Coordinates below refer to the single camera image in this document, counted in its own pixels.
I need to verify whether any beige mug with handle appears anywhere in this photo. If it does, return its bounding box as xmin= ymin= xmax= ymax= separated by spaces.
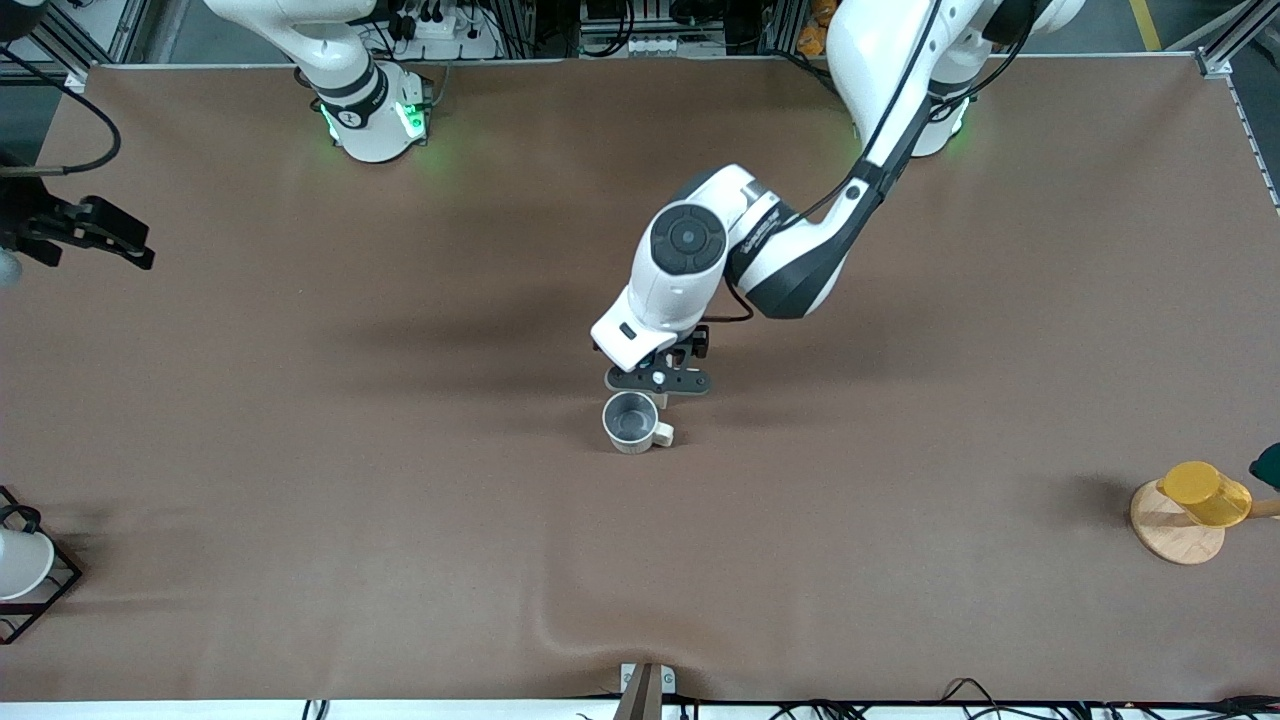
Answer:
xmin=601 ymin=391 xmax=677 ymax=456

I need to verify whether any white cup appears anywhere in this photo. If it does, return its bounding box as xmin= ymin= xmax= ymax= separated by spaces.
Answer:
xmin=0 ymin=526 xmax=56 ymax=602

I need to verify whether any round wooden cup stand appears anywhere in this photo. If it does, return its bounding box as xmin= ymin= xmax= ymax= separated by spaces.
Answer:
xmin=1129 ymin=480 xmax=1280 ymax=567

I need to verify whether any yellow plastic cup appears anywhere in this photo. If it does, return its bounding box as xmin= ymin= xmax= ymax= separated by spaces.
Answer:
xmin=1157 ymin=460 xmax=1254 ymax=529

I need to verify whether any small white power strip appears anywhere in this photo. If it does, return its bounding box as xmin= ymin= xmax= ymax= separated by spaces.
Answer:
xmin=618 ymin=34 xmax=703 ymax=57

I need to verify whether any bag of orange buns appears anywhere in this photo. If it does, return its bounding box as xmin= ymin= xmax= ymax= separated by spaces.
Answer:
xmin=796 ymin=0 xmax=836 ymax=58

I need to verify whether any white power strip with plugs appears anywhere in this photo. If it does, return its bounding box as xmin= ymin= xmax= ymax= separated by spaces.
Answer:
xmin=392 ymin=0 xmax=503 ymax=61

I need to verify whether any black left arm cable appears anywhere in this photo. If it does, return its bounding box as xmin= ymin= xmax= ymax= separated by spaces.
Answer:
xmin=705 ymin=280 xmax=756 ymax=326

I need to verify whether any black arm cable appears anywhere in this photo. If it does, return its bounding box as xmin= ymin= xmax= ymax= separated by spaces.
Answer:
xmin=705 ymin=280 xmax=756 ymax=326
xmin=0 ymin=45 xmax=123 ymax=179

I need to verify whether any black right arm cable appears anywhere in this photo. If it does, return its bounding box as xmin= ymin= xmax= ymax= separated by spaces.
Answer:
xmin=0 ymin=45 xmax=123 ymax=179

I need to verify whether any metal table bracket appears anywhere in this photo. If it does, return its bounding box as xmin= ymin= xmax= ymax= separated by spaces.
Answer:
xmin=618 ymin=662 xmax=677 ymax=720

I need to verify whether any black wire rack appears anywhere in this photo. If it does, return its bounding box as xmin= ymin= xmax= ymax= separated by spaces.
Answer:
xmin=0 ymin=486 xmax=84 ymax=645

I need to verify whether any black floor cable bundle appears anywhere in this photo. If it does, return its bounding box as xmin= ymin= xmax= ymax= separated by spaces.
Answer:
xmin=575 ymin=676 xmax=1280 ymax=720

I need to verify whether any aluminium frame profile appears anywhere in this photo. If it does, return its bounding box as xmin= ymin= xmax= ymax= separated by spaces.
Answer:
xmin=1165 ymin=0 xmax=1280 ymax=213

